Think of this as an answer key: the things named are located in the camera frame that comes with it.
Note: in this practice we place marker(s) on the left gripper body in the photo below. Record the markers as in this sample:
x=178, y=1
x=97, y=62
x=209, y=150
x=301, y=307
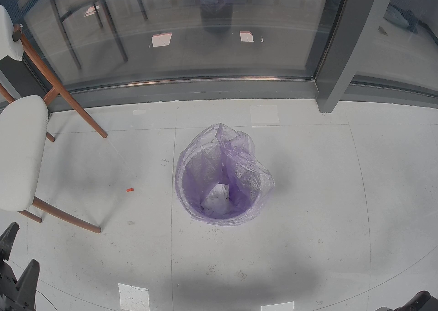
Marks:
x=8, y=292

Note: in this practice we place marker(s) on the white wooden chair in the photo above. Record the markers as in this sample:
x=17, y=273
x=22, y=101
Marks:
x=20, y=152

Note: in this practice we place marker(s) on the crumpled white paper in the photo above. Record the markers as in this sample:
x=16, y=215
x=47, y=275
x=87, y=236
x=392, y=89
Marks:
x=217, y=200

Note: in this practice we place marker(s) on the purple plastic bag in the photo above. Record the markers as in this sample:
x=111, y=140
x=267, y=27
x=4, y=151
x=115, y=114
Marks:
x=239, y=162

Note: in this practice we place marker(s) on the window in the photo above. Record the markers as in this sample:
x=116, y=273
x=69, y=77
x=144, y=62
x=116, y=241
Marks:
x=205, y=29

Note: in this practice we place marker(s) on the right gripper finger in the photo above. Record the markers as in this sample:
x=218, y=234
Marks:
x=417, y=302

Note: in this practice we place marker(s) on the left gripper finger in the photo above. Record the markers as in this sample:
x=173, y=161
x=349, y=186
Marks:
x=9, y=239
x=29, y=282

